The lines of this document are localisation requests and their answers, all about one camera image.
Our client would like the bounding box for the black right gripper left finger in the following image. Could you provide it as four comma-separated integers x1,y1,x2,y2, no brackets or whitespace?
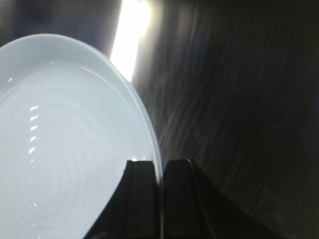
85,161,160,239

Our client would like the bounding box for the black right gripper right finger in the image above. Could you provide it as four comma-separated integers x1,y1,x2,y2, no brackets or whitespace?
163,160,280,239

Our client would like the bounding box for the light blue plate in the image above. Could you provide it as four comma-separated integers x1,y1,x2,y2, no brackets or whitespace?
0,34,163,239

